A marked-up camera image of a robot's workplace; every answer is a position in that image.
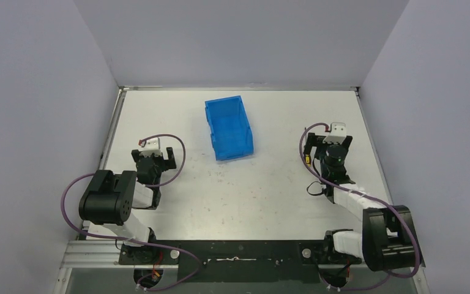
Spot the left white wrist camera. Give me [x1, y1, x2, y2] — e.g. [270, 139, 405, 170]
[138, 137, 162, 157]

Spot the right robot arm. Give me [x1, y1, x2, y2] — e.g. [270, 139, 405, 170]
[299, 125, 423, 276]

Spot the aluminium front rail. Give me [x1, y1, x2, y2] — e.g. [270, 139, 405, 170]
[59, 239, 425, 270]

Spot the purple cable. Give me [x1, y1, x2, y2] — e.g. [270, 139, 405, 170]
[299, 122, 422, 292]
[60, 134, 203, 292]

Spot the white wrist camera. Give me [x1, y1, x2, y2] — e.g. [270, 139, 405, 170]
[324, 122, 347, 145]
[138, 137, 162, 157]

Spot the black yellow handled screwdriver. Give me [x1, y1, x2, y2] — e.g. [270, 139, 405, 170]
[304, 154, 312, 167]

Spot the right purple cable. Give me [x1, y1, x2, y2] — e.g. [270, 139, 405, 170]
[299, 122, 422, 292]

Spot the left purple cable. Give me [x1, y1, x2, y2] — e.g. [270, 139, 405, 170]
[60, 134, 203, 292]

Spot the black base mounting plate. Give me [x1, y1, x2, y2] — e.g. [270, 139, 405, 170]
[118, 239, 362, 284]

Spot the blue plastic bin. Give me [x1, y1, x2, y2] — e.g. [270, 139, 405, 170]
[204, 96, 254, 161]

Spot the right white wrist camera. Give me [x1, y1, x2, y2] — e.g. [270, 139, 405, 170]
[324, 122, 347, 145]

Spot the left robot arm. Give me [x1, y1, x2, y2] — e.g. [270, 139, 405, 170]
[79, 147, 177, 265]

